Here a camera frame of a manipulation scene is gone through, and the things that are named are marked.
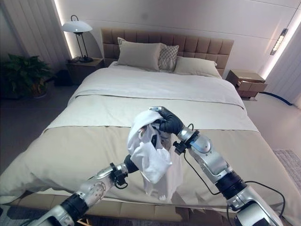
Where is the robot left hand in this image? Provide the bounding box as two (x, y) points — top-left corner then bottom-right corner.
(123, 154), (140, 175)

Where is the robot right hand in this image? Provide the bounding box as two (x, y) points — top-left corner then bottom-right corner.
(148, 105), (184, 148)

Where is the white garment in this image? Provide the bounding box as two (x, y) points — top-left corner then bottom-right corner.
(127, 109), (184, 201)

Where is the bed with beige duvet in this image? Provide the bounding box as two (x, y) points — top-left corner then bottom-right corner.
(0, 60), (301, 214)

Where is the flat beige pillow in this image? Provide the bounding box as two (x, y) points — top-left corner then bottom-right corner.
(173, 56), (218, 76)

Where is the patterned diamond-print pillow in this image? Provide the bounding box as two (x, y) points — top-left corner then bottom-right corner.
(157, 44), (180, 72)

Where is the large beige pillow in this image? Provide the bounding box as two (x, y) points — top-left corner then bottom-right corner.
(116, 39), (167, 72)

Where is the tan tufted headboard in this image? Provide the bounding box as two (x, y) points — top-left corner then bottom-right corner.
(100, 27), (235, 76)

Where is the wooden nightstand with open drawer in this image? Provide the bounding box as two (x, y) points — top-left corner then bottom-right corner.
(225, 68), (269, 101)

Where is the wooden nightstand with lamp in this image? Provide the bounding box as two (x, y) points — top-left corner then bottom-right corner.
(65, 57), (105, 85)

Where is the grey patterned rug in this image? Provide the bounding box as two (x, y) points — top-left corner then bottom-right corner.
(273, 148), (301, 189)

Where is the white dome table lamp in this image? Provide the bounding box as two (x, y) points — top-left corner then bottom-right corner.
(61, 15), (94, 63)

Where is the green potted plant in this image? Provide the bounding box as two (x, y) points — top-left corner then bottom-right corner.
(0, 53), (56, 99)

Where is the beige curtain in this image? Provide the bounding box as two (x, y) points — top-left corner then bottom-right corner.
(0, 0), (69, 71)

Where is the wooden bed frame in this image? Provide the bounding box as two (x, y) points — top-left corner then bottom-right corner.
(0, 187), (238, 226)

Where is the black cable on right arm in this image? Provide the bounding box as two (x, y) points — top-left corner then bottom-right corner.
(182, 122), (286, 223)

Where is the hanging pendant wall light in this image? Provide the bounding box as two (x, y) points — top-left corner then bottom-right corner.
(272, 27), (289, 56)

